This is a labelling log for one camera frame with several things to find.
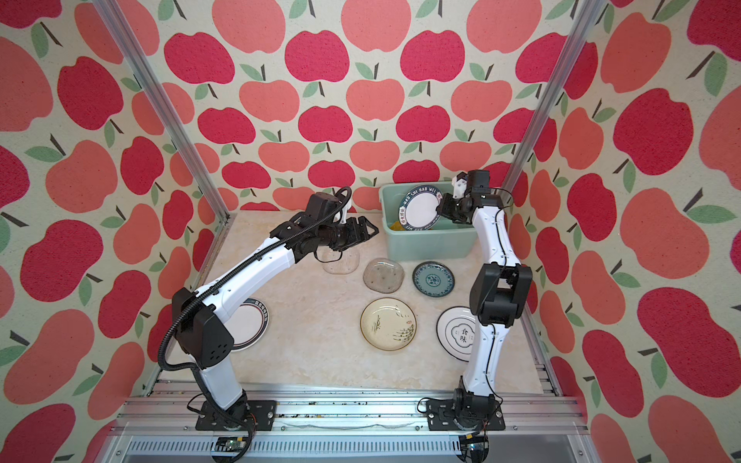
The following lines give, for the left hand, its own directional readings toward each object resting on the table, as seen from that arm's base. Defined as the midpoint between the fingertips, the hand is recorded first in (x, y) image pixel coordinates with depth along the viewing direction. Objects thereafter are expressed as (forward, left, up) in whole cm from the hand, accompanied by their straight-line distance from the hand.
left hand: (376, 235), depth 78 cm
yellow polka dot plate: (+17, -8, -14) cm, 23 cm away
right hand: (+18, -24, -5) cm, 30 cm away
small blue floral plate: (+3, -21, -27) cm, 35 cm away
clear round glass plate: (+10, +10, -27) cm, 31 cm away
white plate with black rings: (-16, -25, -27) cm, 40 cm away
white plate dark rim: (+22, -16, -10) cm, 29 cm away
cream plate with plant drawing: (-13, -4, -28) cm, 32 cm away
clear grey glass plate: (+5, -3, -27) cm, 28 cm away
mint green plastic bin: (+18, -27, -23) cm, 40 cm away
